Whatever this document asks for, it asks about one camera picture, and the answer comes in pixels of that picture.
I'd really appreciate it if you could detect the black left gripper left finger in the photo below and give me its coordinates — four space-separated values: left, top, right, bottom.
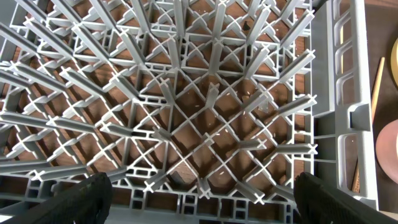
5 172 113 224

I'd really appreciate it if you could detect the dark brown serving tray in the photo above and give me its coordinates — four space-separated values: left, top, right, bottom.
364 0 397 213

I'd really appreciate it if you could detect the left wooden chopstick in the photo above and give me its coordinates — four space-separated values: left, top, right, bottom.
351 57 385 193

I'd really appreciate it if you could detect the pink bowl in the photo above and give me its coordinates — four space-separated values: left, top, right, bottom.
376 120 397 183

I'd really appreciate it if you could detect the grey plastic dish rack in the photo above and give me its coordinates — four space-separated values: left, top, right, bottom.
1 0 379 223

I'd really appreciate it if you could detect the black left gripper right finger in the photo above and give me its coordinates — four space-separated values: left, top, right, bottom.
294 172 397 224

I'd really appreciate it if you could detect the yellow plate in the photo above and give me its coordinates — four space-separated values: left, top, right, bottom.
390 39 398 86

